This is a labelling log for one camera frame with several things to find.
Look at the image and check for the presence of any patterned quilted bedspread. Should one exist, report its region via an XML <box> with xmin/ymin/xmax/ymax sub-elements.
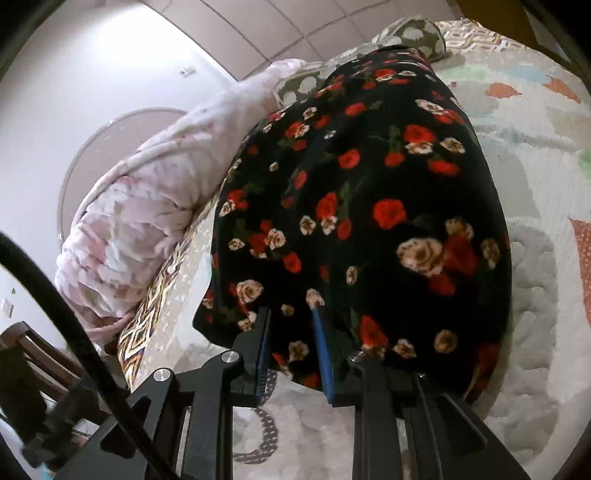
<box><xmin>118</xmin><ymin>19</ymin><xmax>590</xmax><ymax>479</ymax></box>

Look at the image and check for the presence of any pink floral folded duvet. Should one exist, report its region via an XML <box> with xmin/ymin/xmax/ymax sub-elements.
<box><xmin>54</xmin><ymin>59</ymin><xmax>304</xmax><ymax>345</ymax></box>

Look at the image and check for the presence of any olive hedgehog pattern pillow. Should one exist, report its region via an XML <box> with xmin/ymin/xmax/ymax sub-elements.
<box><xmin>274</xmin><ymin>14</ymin><xmax>448</xmax><ymax>110</ymax></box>

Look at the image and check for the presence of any black floral zip garment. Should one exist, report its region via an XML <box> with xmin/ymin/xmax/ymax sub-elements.
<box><xmin>193</xmin><ymin>46</ymin><xmax>511</xmax><ymax>403</ymax></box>

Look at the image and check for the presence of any dark wooden chair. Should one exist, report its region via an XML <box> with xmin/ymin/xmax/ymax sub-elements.
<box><xmin>1</xmin><ymin>322</ymin><xmax>111</xmax><ymax>474</ymax></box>

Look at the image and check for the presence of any round headboard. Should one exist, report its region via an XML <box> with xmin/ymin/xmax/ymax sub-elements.
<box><xmin>57</xmin><ymin>107</ymin><xmax>186</xmax><ymax>245</ymax></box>

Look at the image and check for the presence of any black cable right camera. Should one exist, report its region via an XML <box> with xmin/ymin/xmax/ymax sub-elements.
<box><xmin>0</xmin><ymin>231</ymin><xmax>181</xmax><ymax>480</ymax></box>

